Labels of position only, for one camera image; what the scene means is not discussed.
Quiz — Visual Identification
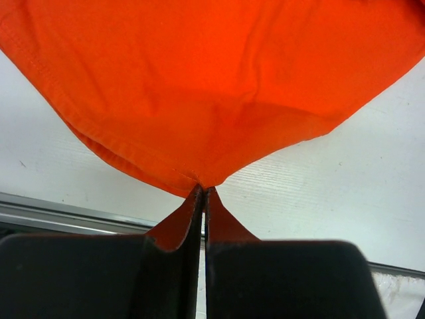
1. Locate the orange t shirt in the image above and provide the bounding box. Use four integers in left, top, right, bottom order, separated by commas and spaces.
0, 0, 425, 199

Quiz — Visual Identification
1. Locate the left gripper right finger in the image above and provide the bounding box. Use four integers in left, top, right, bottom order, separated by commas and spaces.
205, 188, 386, 318

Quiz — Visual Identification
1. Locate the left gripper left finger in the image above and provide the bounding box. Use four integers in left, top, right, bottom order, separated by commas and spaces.
1, 186, 203, 318

